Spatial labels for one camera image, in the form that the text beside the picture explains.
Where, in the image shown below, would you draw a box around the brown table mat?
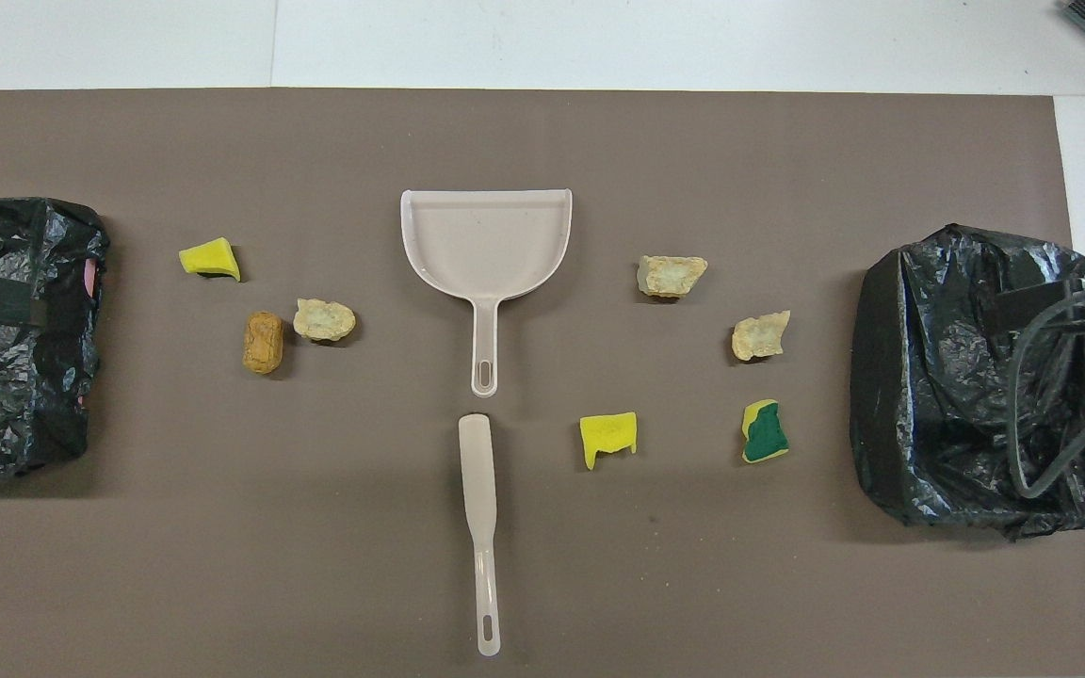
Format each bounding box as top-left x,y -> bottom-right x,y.
0,89 -> 1085,678

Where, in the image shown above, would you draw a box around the beige hand brush black bristles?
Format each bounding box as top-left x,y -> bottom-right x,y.
458,412 -> 502,657

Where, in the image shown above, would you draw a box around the beige sponge chunk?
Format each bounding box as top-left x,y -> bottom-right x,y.
637,254 -> 709,300
293,298 -> 357,344
731,310 -> 792,363

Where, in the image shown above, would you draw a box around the brown bread roll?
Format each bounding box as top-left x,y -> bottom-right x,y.
242,312 -> 285,376

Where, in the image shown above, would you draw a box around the beige plastic dustpan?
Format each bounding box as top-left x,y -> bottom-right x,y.
399,188 -> 574,398

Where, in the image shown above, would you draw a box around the green yellow sponge piece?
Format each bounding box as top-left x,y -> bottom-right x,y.
741,398 -> 790,464

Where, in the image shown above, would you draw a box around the yellow green sponge wedge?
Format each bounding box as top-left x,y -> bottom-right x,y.
178,236 -> 242,283

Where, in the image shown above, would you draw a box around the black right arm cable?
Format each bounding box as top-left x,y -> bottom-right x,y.
1009,276 -> 1085,500

